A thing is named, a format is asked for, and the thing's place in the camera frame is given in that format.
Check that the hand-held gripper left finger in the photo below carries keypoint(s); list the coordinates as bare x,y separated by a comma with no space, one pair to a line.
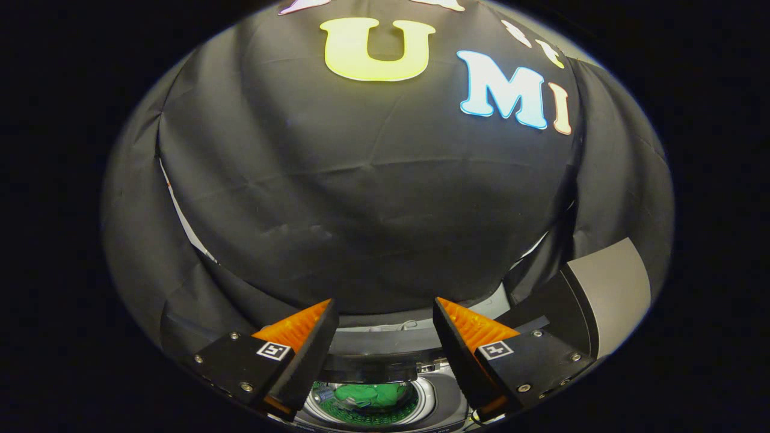
310,361

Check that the black backdrop cloth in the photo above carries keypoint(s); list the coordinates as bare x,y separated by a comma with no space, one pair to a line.
361,198

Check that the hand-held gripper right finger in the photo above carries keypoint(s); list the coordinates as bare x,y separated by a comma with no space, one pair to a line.
460,355

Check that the grey washing machine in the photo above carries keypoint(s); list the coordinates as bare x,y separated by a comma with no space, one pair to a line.
445,403

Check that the dark washing machine lid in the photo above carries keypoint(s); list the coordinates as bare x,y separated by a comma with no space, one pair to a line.
385,355

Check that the green polo shirt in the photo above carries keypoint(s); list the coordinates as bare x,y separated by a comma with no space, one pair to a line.
373,396

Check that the beige cabinet with dark top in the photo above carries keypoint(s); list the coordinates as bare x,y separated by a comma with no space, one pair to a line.
613,288

